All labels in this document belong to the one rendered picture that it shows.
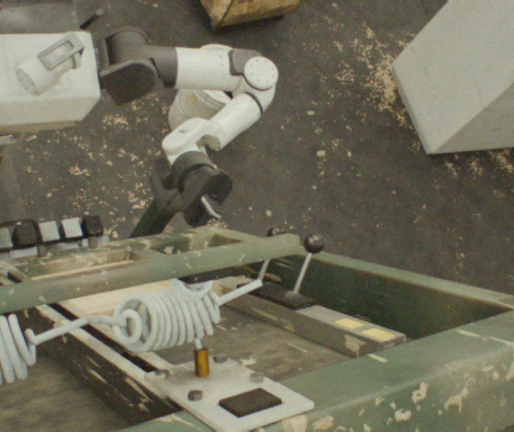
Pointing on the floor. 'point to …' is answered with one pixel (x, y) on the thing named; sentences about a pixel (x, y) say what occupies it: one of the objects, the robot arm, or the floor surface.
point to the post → (151, 222)
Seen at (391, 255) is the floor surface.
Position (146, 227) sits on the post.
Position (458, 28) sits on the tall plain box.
